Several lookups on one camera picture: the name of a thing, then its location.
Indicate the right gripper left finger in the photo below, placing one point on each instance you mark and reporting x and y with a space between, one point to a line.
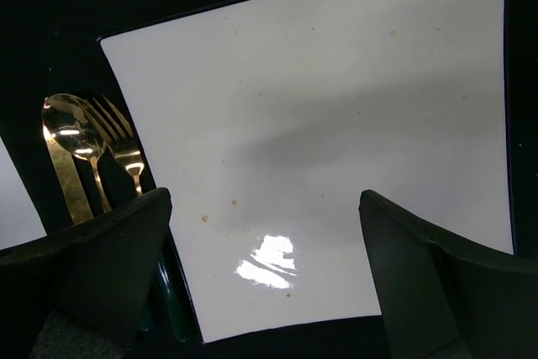
99 271

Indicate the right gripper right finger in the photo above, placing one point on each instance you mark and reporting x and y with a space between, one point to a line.
442 295

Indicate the white square plate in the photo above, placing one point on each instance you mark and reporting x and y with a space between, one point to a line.
267 119

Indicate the black placemat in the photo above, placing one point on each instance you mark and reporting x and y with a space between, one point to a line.
49 44

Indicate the gold knife green handle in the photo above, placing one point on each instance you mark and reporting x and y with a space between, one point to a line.
67 175

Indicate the gold fork green handle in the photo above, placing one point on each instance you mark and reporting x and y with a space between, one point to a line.
120 139

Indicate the gold spoon green handle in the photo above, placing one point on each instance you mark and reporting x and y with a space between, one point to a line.
70 126

